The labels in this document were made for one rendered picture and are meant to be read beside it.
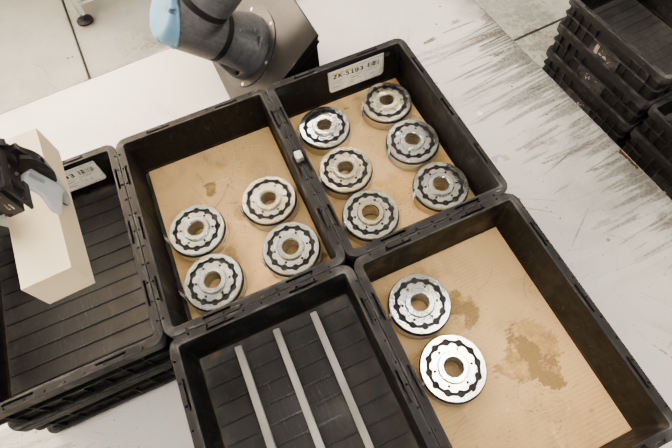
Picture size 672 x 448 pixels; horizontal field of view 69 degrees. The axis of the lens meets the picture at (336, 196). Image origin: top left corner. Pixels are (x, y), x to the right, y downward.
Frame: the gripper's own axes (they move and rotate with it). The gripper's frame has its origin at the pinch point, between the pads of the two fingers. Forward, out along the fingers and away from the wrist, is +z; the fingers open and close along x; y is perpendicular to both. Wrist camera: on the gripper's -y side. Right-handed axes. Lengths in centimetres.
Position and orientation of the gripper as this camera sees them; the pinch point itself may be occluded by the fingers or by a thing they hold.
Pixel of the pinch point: (36, 206)
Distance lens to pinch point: 77.2
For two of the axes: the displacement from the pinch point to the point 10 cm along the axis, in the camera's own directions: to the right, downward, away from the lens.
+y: 4.5, 7.7, -4.4
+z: 0.5, 4.7, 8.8
